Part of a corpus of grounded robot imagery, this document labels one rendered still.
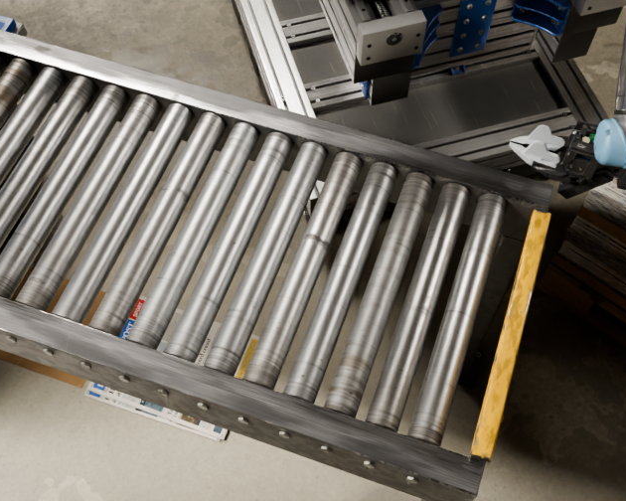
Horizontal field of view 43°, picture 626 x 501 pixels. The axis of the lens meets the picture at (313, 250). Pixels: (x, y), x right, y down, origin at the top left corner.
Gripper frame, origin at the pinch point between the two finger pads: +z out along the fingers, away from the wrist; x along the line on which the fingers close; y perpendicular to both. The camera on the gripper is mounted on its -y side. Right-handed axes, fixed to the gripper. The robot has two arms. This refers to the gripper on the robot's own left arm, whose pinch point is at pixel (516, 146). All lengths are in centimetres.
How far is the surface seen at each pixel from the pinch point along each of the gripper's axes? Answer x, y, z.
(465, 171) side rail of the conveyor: 10.9, 3.5, 7.2
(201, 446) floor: 53, -77, 49
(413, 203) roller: 20.1, 3.4, 13.7
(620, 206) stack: -14.9, -28.3, -25.9
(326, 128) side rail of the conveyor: 10.2, 3.5, 32.7
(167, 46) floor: -64, -76, 111
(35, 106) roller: 23, 3, 84
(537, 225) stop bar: 18.8, 5.5, -6.4
